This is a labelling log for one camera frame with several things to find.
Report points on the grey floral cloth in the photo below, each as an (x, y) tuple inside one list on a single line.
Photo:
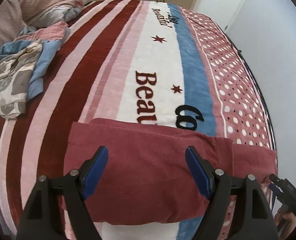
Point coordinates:
[(10, 85)]

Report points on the dark red pants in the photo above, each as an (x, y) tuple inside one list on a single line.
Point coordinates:
[(150, 170)]

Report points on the pink striped cloth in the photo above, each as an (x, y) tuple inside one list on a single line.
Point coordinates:
[(50, 31)]

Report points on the person's right hand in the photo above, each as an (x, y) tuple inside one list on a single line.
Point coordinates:
[(288, 221)]

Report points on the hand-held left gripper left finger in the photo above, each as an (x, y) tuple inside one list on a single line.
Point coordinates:
[(95, 172)]

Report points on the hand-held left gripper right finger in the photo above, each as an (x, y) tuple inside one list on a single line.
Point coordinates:
[(199, 172)]

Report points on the striped star print blanket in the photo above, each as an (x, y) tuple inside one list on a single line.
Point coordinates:
[(112, 67)]

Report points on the white door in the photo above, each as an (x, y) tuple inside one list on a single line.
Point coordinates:
[(220, 2)]

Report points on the blue cloth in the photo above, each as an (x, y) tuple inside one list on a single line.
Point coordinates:
[(45, 57)]

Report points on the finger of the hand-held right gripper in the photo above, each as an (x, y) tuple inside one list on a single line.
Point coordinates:
[(276, 189), (279, 181)]

